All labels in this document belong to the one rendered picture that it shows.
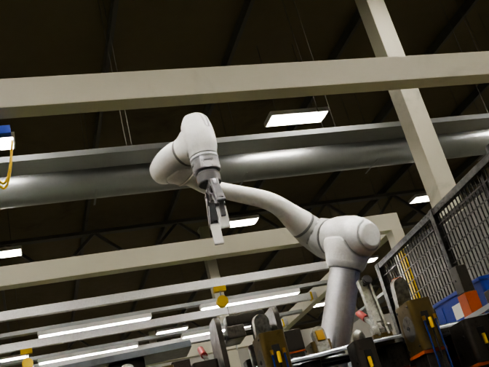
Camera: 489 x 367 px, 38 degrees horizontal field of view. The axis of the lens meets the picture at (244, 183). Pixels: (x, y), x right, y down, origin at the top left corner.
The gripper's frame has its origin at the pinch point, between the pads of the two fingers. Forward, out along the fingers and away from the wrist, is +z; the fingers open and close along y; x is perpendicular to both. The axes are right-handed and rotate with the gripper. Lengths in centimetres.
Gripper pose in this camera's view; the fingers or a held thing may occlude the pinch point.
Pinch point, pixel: (221, 233)
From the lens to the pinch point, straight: 217.7
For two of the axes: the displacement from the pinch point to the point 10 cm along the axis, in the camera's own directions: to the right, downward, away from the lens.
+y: 1.7, -4.3, -8.9
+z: 2.3, 8.9, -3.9
